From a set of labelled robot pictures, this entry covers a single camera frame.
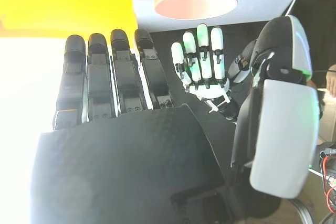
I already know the person's hand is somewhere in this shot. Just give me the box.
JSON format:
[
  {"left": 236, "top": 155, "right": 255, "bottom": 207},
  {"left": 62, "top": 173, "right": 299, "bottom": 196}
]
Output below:
[{"left": 325, "top": 70, "right": 336, "bottom": 91}]

